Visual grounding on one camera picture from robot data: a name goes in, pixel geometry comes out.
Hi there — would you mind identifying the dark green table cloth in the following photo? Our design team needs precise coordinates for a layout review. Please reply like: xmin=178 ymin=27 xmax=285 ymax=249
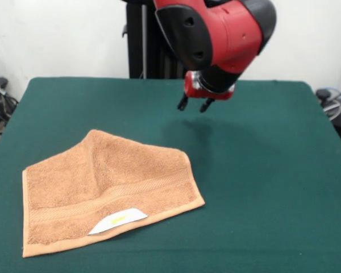
xmin=0 ymin=77 xmax=341 ymax=273

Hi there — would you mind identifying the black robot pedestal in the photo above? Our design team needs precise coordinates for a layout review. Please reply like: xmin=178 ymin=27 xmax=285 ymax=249
xmin=121 ymin=0 xmax=188 ymax=80

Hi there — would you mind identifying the orange terry towel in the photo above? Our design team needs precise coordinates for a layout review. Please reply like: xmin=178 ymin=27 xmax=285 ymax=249
xmin=22 ymin=129 xmax=206 ymax=259

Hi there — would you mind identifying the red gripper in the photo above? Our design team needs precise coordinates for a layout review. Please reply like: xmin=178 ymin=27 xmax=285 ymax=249
xmin=177 ymin=70 xmax=236 ymax=114

